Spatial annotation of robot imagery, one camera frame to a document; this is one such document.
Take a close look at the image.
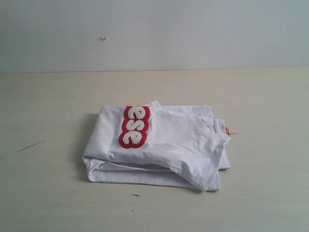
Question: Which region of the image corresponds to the white t-shirt red lettering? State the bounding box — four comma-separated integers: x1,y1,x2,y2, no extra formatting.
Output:
82,101,230,191

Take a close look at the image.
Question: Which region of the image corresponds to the orange neck tag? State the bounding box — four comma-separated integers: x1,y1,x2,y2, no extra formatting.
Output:
225,127,239,135

